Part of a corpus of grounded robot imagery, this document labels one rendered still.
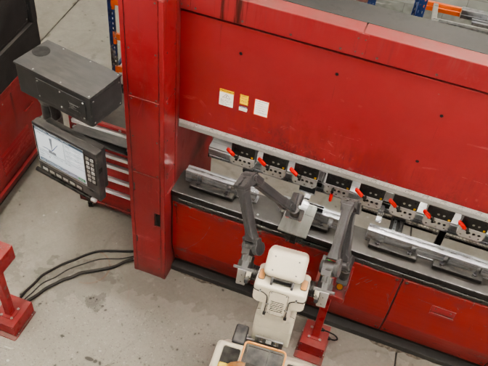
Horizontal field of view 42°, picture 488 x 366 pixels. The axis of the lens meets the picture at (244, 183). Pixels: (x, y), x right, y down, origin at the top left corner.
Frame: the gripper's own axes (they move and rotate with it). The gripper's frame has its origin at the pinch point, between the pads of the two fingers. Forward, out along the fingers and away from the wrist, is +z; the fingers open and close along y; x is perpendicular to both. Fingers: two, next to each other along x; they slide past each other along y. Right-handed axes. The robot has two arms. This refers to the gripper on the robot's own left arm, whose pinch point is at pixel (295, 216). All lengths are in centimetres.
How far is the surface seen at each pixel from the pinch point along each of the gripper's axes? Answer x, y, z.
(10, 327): 124, 157, 37
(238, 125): -35, 46, -27
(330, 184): -23.6, -14.0, -7.5
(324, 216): -9.2, -15.8, 18.8
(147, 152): -5, 95, -18
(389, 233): -12, -57, 20
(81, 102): -2, 107, -96
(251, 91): -49, 40, -51
